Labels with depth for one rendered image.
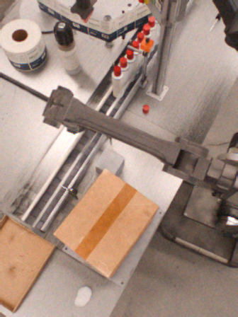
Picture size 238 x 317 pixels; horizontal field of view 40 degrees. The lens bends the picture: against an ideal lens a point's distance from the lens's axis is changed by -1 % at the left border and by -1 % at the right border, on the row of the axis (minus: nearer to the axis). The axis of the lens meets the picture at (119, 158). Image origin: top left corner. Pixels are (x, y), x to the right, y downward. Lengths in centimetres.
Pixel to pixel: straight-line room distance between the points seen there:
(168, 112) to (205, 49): 44
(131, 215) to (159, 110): 66
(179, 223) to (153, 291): 49
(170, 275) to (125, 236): 116
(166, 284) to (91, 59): 147
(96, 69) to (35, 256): 93
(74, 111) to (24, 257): 85
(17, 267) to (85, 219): 45
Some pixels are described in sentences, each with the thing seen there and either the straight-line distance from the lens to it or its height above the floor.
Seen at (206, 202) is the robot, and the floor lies 26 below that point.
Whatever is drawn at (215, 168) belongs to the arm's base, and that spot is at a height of 148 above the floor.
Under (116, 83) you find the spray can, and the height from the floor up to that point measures 101.
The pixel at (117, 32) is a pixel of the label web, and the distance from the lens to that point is 174.
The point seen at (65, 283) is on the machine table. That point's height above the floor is 83.
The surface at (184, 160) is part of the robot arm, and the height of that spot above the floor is 146.
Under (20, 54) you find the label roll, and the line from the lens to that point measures 167.
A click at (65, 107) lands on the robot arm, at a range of 80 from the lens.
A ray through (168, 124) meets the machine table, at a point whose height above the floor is 83.
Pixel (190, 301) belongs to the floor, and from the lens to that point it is 231.
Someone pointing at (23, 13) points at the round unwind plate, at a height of 89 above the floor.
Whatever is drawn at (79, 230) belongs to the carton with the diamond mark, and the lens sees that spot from 117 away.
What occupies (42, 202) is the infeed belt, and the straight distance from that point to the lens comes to 147.
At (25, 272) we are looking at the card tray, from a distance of 150.
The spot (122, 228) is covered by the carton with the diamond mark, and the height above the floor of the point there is 112.
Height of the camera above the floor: 227
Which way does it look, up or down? 70 degrees down
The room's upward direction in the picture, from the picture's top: 2 degrees counter-clockwise
